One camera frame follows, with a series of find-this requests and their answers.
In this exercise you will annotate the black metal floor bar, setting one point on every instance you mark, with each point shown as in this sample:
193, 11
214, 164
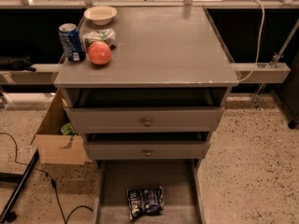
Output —
19, 180

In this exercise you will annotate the blue soda can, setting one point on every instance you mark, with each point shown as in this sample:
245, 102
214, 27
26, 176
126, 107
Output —
71, 42

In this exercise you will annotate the grey top drawer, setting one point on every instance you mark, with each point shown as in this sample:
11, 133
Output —
157, 110

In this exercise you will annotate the cardboard box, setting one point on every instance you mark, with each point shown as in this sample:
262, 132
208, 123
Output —
53, 146

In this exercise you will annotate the grey bottom drawer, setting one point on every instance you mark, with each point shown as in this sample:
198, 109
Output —
177, 178

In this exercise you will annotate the white bowl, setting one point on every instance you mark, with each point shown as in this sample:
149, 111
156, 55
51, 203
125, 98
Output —
100, 15

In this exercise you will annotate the grey middle drawer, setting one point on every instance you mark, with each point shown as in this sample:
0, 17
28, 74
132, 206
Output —
145, 146

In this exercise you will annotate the blue chip bag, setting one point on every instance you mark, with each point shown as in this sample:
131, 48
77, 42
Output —
145, 201

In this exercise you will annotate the green packet in box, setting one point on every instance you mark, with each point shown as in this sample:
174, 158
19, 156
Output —
68, 129

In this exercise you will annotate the grey drawer cabinet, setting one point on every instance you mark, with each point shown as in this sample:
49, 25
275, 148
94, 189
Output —
157, 47

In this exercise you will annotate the black object on rail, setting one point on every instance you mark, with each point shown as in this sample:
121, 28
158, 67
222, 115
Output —
16, 64

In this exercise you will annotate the grey drawer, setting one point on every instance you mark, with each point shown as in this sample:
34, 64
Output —
177, 178
145, 146
157, 110

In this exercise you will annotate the red apple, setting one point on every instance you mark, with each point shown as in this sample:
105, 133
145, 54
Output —
99, 53

